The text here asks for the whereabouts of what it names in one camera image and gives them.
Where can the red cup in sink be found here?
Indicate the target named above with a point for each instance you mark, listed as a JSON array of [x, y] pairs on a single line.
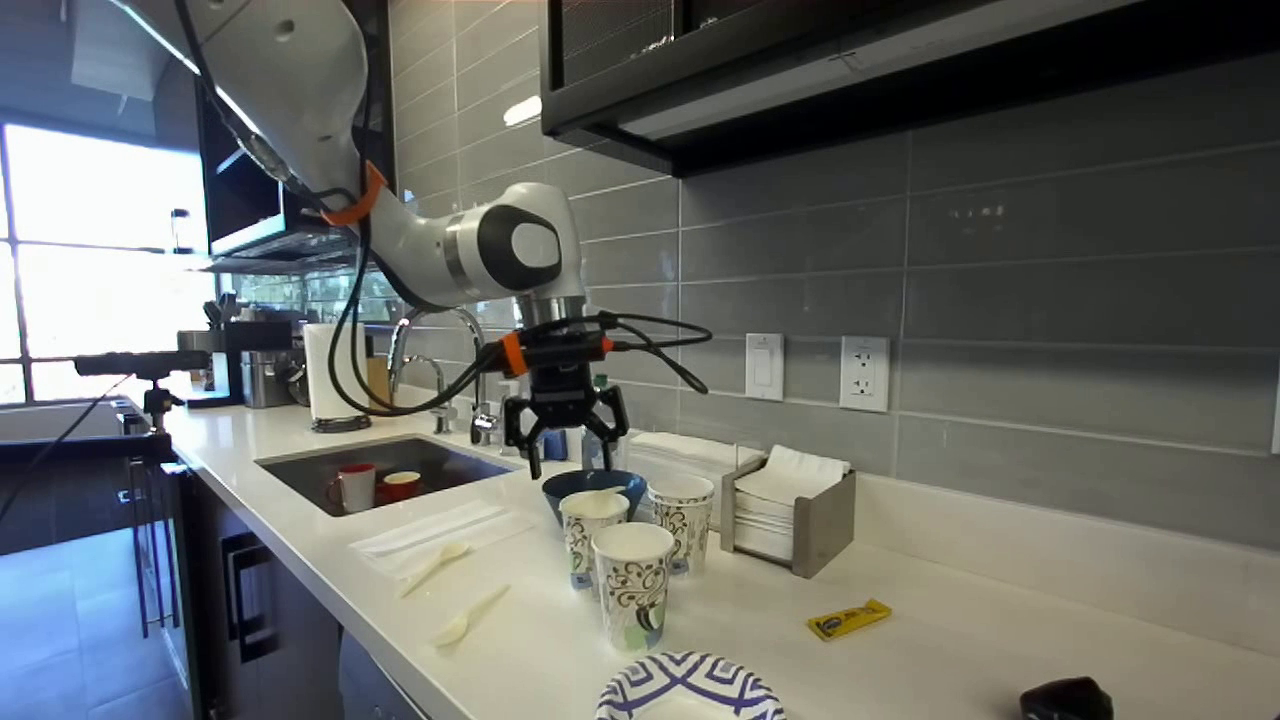
[[399, 487]]

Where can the white wall outlet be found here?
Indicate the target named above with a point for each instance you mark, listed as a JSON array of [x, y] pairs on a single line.
[[865, 373]]

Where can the dark upper cabinet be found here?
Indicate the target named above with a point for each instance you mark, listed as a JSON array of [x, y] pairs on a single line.
[[698, 86]]

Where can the paper towel roll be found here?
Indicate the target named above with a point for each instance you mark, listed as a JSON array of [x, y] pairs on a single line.
[[332, 390]]

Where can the patterned paper cup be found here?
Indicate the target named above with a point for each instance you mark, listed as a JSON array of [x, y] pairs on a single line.
[[684, 510], [587, 519], [634, 581]]

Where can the white cup in sink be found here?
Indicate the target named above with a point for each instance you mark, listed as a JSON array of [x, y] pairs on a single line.
[[359, 487]]

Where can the camera on tripod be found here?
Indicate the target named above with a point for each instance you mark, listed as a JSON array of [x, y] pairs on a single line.
[[145, 364]]

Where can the cream plastic spoon on counter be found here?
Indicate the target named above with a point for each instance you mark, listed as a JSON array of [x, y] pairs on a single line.
[[447, 559]]

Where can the chrome faucet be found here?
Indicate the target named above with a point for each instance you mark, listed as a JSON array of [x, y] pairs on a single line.
[[434, 362]]

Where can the blue patterned paper plate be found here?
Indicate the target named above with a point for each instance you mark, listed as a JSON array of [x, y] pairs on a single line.
[[684, 687]]

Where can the stainless steel sink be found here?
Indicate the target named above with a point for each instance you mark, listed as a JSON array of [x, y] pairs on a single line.
[[312, 473]]

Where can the cream plastic spoon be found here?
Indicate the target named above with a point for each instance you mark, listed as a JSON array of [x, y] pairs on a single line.
[[456, 630], [447, 559]]

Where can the black object on counter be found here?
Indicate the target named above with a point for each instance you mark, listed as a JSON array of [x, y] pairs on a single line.
[[1077, 699]]

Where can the white light switch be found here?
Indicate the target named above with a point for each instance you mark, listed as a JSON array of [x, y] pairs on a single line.
[[765, 364]]

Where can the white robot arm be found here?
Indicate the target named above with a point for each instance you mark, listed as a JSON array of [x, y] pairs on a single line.
[[292, 79]]

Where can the napkin holder with napkins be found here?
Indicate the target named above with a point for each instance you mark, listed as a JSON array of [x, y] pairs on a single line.
[[795, 510]]

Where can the yellow packet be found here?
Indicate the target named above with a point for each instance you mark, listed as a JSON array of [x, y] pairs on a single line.
[[849, 621]]

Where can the blue sponge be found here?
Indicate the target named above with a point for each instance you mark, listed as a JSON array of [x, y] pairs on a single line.
[[552, 442]]

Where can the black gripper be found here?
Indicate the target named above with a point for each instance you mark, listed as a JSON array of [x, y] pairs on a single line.
[[558, 364]]

